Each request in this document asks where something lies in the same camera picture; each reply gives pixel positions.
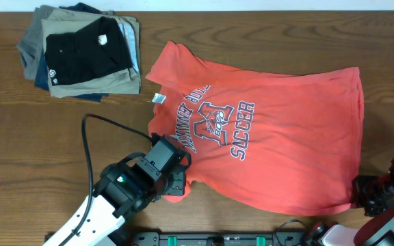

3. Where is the red soccer t-shirt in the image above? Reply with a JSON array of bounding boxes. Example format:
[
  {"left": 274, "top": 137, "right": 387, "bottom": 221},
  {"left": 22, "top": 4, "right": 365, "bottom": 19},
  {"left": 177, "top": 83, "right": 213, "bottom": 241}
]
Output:
[{"left": 147, "top": 42, "right": 364, "bottom": 216}]

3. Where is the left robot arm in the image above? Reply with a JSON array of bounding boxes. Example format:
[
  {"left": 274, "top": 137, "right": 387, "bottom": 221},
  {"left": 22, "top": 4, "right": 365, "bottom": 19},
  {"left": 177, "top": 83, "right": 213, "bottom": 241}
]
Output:
[{"left": 44, "top": 156, "right": 187, "bottom": 246}]

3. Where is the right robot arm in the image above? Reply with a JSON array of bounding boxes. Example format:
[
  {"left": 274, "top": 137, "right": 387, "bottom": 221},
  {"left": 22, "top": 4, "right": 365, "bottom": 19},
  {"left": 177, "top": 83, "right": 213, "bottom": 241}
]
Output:
[{"left": 303, "top": 158, "right": 394, "bottom": 246}]

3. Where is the black folded polo shirt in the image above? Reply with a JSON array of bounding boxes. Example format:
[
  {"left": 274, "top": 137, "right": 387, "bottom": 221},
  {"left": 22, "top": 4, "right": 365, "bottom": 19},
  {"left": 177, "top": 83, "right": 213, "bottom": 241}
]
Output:
[{"left": 44, "top": 17, "right": 132, "bottom": 86}]

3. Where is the light blue folded garment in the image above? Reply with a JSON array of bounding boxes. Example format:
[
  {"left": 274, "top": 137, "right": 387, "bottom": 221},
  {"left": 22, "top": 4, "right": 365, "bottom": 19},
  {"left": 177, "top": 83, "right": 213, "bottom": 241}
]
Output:
[{"left": 119, "top": 21, "right": 140, "bottom": 74}]

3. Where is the navy folded garment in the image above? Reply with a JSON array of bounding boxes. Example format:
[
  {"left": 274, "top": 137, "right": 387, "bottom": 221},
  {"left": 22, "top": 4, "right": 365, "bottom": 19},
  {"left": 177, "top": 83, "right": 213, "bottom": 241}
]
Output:
[{"left": 34, "top": 3, "right": 109, "bottom": 103}]

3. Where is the grey folded garment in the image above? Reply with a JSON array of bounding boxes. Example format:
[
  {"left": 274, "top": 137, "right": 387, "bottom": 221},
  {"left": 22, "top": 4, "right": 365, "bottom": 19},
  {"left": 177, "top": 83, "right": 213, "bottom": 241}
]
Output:
[{"left": 16, "top": 5, "right": 54, "bottom": 80}]

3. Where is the khaki folded garment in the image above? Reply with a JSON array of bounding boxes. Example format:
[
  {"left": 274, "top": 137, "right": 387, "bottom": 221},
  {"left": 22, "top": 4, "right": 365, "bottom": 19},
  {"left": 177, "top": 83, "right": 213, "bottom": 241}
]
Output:
[{"left": 42, "top": 8, "right": 141, "bottom": 98}]

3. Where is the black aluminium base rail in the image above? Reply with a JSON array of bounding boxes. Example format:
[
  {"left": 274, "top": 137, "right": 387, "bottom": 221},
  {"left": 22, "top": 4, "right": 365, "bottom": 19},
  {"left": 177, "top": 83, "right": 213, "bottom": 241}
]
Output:
[{"left": 129, "top": 231, "right": 306, "bottom": 246}]

